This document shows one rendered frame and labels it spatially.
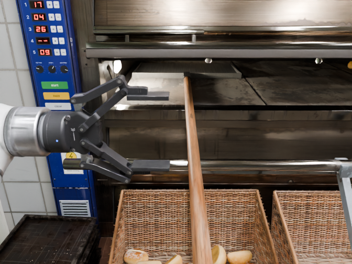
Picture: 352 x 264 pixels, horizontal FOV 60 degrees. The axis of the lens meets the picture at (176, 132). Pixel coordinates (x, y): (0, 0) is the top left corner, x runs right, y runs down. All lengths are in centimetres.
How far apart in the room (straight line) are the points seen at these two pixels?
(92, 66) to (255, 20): 56
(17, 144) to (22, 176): 82
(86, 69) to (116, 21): 20
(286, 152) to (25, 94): 99
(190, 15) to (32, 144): 67
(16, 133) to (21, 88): 67
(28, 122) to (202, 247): 35
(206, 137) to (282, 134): 29
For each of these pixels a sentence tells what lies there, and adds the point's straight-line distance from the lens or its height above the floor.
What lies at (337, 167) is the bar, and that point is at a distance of 87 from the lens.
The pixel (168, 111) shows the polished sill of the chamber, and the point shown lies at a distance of 112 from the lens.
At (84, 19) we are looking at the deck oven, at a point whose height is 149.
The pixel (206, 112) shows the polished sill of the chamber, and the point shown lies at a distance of 112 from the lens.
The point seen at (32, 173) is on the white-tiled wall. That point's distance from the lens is 136.
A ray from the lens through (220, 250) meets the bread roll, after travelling 129.
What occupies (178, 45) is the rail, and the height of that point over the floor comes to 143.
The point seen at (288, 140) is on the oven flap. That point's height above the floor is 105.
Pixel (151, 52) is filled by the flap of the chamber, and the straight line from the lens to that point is 92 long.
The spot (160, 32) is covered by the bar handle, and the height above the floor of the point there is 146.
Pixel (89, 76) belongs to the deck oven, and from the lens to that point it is 112.
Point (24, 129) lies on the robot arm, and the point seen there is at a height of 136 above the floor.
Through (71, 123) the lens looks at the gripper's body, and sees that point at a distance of 56.
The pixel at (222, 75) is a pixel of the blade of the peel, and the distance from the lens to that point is 157.
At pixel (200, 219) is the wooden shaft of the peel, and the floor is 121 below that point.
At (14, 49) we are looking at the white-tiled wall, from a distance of 120.
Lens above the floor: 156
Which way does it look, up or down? 24 degrees down
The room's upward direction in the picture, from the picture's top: straight up
